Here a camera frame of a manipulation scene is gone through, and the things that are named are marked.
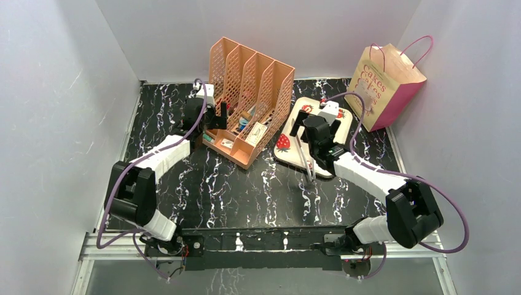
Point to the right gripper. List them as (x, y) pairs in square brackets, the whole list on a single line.
[(306, 123)]

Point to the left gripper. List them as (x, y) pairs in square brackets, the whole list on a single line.
[(219, 122)]

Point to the strawberry print tray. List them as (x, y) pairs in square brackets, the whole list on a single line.
[(285, 149)]

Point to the orange plastic file organizer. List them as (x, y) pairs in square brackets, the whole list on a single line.
[(249, 82)]

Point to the metal tongs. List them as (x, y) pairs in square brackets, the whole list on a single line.
[(307, 162)]

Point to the paper cake bag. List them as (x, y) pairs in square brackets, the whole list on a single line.
[(387, 80)]

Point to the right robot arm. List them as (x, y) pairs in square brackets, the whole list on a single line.
[(412, 212)]

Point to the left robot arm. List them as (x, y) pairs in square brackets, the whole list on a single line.
[(131, 194)]

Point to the small white card box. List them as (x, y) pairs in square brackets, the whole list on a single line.
[(227, 143)]

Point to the blue tape dispenser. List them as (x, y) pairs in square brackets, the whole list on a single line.
[(243, 121)]

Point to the white label box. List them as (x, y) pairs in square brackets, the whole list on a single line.
[(256, 134)]

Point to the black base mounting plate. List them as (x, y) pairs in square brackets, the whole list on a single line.
[(202, 249)]

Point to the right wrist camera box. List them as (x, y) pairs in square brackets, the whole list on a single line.
[(328, 110)]

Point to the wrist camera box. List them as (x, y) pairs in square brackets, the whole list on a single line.
[(328, 110), (205, 91)]

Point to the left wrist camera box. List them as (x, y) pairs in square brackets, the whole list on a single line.
[(205, 91)]

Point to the aluminium frame rail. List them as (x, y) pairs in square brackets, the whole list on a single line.
[(124, 249)]

